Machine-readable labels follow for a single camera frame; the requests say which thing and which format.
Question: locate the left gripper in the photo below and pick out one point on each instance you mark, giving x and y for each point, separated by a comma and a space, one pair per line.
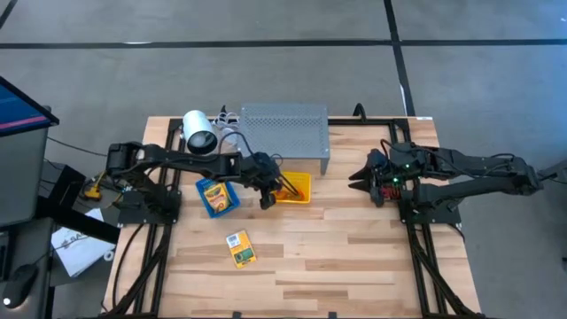
259, 170

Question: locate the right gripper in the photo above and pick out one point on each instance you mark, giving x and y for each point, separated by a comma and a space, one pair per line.
398, 170

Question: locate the orange spiral band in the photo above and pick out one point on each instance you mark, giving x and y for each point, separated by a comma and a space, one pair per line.
280, 198

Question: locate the orange-red spiral band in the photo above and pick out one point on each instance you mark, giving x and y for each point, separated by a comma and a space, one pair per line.
301, 197
390, 193

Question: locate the blue plastic basket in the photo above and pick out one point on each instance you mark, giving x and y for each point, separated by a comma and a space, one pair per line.
234, 206

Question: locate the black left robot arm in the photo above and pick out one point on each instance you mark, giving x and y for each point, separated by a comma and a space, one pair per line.
186, 161

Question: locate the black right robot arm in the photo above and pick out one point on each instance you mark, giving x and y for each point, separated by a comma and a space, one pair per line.
478, 166

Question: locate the yellow plastic basket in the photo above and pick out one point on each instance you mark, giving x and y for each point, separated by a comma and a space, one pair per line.
305, 177

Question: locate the grey perforated metal riser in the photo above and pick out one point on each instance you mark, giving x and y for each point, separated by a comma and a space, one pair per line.
288, 133

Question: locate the white tape roll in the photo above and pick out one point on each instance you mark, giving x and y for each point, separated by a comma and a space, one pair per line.
109, 252

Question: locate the black metal stand beam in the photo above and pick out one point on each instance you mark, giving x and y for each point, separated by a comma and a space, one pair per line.
80, 221

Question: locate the white paper booklet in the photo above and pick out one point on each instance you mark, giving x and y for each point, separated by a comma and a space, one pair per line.
80, 252

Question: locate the computer monitor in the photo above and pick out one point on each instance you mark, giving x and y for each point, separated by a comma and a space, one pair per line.
22, 177

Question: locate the black computer mouse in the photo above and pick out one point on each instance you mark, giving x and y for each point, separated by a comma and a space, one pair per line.
20, 283

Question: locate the black aluminium table frame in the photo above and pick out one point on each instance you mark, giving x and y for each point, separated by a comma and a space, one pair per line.
367, 121

